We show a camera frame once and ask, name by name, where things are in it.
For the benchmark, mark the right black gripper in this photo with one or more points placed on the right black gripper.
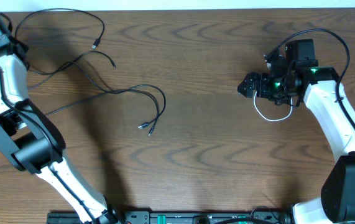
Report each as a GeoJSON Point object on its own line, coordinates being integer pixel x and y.
{"type": "Point", "coordinates": [263, 79]}

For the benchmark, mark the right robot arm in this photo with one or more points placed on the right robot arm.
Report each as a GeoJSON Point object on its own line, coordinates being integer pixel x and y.
{"type": "Point", "coordinates": [297, 74]}

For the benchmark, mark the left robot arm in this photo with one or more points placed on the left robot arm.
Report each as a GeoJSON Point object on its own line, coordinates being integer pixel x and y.
{"type": "Point", "coordinates": [31, 142]}

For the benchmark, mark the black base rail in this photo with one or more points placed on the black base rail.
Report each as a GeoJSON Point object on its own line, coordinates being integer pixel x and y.
{"type": "Point", "coordinates": [145, 217]}

